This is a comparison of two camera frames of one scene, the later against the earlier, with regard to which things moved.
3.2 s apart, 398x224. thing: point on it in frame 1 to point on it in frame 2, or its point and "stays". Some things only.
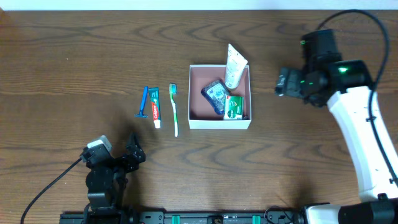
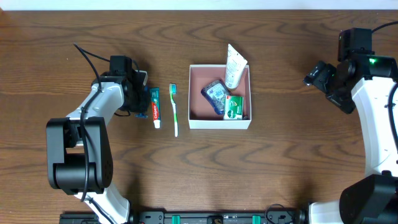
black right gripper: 288,82 to 321,78
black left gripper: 125,160 to 137,101
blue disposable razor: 141,115 stays
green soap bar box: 234,107 stays
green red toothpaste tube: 155,98 stays
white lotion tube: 235,65 stays
